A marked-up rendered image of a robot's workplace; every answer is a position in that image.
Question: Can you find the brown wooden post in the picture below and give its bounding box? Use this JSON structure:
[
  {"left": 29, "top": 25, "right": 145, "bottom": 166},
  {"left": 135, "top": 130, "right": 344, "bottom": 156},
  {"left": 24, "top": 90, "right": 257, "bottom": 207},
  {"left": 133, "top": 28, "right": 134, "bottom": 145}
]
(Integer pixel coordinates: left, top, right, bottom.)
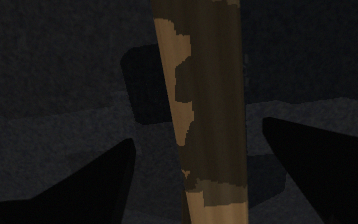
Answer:
[{"left": 181, "top": 190, "right": 192, "bottom": 224}]

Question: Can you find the wooden side rail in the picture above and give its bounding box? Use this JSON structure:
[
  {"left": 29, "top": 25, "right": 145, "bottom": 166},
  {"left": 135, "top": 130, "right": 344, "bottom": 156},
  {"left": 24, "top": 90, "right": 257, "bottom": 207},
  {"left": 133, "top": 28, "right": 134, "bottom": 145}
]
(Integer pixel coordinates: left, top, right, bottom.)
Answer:
[{"left": 150, "top": 0, "right": 248, "bottom": 224}]

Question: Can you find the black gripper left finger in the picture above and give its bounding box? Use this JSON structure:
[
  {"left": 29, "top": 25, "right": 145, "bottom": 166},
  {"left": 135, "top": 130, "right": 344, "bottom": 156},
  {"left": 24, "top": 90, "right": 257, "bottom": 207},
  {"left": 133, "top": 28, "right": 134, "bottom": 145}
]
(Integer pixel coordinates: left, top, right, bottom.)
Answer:
[{"left": 0, "top": 138, "right": 136, "bottom": 224}]

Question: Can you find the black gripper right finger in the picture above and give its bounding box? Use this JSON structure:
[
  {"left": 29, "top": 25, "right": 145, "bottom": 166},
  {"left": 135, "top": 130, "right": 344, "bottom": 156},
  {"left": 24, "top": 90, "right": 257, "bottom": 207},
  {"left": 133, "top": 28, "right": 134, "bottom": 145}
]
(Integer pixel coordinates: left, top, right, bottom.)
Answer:
[{"left": 262, "top": 117, "right": 358, "bottom": 224}]

